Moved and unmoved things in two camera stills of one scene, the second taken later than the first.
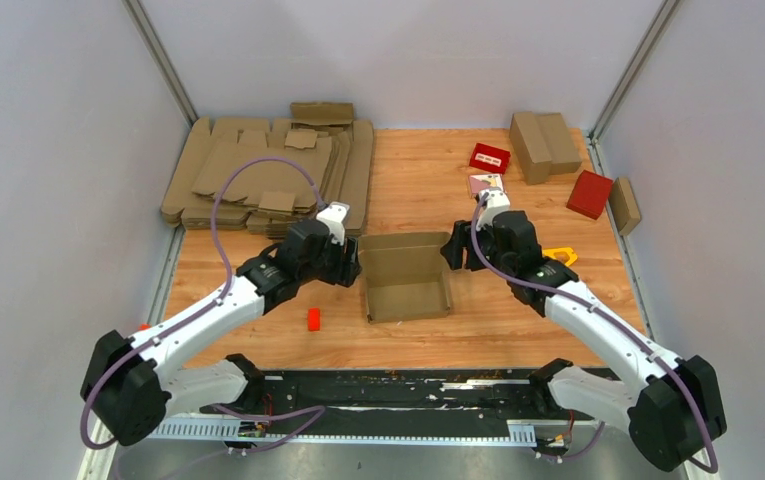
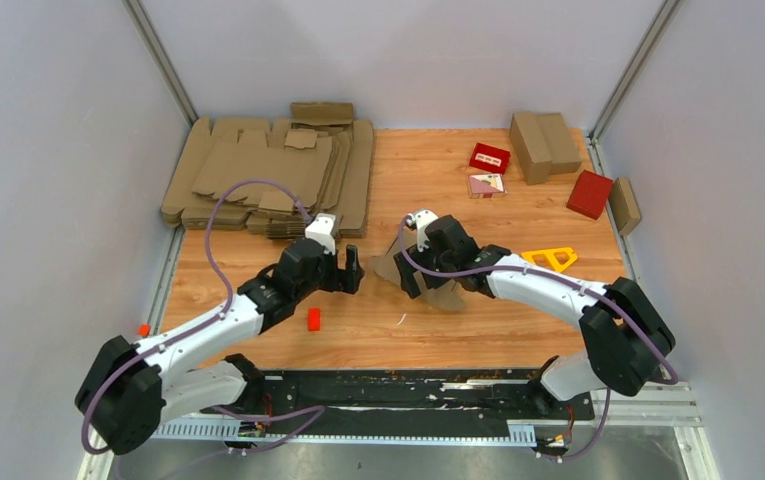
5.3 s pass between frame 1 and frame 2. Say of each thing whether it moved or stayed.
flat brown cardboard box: stayed
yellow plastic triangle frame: stayed
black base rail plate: stayed
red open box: stayed
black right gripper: moved
